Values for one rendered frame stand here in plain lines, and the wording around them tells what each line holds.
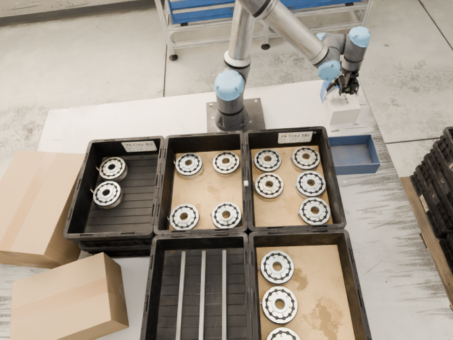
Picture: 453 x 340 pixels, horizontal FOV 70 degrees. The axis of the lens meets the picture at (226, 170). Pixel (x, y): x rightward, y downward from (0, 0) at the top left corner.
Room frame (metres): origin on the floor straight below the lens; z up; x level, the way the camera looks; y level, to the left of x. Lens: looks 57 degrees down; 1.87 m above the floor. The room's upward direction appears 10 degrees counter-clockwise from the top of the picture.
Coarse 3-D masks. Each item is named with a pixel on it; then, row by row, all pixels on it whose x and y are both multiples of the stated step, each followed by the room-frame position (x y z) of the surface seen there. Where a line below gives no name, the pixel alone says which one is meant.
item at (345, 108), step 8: (320, 88) 1.10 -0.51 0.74; (320, 96) 1.08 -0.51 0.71; (336, 96) 0.99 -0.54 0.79; (344, 96) 0.98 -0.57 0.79; (352, 96) 0.97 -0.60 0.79; (328, 104) 0.97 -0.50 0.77; (336, 104) 0.94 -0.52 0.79; (344, 104) 0.94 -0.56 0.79; (352, 104) 0.93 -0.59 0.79; (328, 112) 0.95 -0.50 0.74; (336, 112) 0.90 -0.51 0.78; (344, 112) 0.90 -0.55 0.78; (352, 112) 0.90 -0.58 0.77; (328, 120) 0.93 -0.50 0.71; (336, 120) 0.90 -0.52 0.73; (344, 120) 0.90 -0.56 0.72; (352, 120) 0.90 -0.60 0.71
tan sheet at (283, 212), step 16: (288, 160) 0.67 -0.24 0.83; (320, 160) 0.65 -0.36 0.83; (256, 176) 0.62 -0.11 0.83; (288, 176) 0.60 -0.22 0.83; (288, 192) 0.54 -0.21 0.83; (256, 208) 0.49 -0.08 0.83; (272, 208) 0.48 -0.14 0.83; (288, 208) 0.47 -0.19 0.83; (256, 224) 0.44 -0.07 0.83; (272, 224) 0.43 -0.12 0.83; (288, 224) 0.42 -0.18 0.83
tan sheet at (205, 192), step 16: (176, 160) 0.76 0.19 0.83; (208, 160) 0.73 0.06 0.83; (240, 160) 0.71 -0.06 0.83; (176, 176) 0.68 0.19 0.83; (208, 176) 0.66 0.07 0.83; (240, 176) 0.64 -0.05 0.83; (176, 192) 0.61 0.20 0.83; (192, 192) 0.60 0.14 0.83; (208, 192) 0.59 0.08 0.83; (224, 192) 0.58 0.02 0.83; (240, 192) 0.57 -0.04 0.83; (208, 208) 0.52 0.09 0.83; (240, 208) 0.50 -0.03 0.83; (208, 224) 0.47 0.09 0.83
